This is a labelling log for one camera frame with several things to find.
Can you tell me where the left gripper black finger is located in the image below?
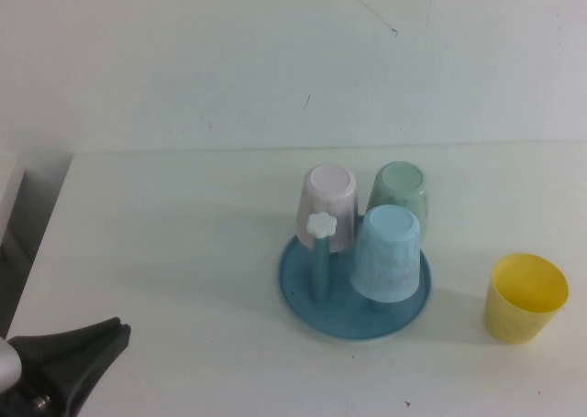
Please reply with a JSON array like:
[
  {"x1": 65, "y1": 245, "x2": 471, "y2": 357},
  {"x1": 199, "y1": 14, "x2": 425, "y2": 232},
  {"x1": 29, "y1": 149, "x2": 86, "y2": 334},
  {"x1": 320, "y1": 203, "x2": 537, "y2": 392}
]
[
  {"x1": 43, "y1": 324, "x2": 133, "y2": 417},
  {"x1": 7, "y1": 316, "x2": 123, "y2": 381}
]

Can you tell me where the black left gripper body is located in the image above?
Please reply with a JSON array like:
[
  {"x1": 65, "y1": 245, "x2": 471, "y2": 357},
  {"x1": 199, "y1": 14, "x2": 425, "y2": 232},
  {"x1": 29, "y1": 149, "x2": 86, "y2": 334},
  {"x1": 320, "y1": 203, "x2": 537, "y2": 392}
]
[{"x1": 0, "y1": 374, "x2": 65, "y2": 417}]

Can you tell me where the yellow plastic cup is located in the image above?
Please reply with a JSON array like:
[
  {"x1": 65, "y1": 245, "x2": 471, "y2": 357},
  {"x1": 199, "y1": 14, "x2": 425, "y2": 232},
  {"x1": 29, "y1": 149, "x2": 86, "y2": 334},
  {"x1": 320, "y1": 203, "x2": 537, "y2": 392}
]
[{"x1": 484, "y1": 251, "x2": 571, "y2": 344}]

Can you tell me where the blue cup stand with pegs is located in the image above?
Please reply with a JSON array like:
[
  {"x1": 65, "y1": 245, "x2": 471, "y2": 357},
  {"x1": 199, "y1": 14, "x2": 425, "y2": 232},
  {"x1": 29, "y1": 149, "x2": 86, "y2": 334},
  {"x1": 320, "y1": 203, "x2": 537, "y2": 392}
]
[{"x1": 277, "y1": 211, "x2": 433, "y2": 341}]

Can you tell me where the pale pink plastic cup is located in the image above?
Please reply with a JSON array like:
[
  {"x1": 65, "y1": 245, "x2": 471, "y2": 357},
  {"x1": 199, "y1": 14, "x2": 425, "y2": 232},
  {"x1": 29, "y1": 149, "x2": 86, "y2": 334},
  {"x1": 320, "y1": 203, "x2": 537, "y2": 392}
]
[{"x1": 295, "y1": 163, "x2": 360, "y2": 254}]

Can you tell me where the light blue plastic cup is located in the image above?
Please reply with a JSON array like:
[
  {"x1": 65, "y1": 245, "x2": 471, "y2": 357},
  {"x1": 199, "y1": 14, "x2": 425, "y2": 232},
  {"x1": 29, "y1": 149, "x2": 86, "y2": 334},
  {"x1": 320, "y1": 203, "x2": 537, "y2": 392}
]
[{"x1": 349, "y1": 205, "x2": 423, "y2": 303}]

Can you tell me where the pale green plastic cup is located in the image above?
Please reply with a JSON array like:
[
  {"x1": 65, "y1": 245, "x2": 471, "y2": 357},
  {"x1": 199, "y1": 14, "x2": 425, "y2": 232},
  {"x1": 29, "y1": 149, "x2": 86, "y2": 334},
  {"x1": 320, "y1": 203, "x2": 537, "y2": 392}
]
[{"x1": 366, "y1": 160, "x2": 432, "y2": 245}]

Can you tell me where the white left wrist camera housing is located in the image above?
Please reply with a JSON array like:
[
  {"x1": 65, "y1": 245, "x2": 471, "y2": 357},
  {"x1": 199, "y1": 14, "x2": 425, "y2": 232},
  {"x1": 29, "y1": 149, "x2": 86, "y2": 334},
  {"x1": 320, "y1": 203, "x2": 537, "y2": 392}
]
[{"x1": 0, "y1": 336, "x2": 23, "y2": 390}]

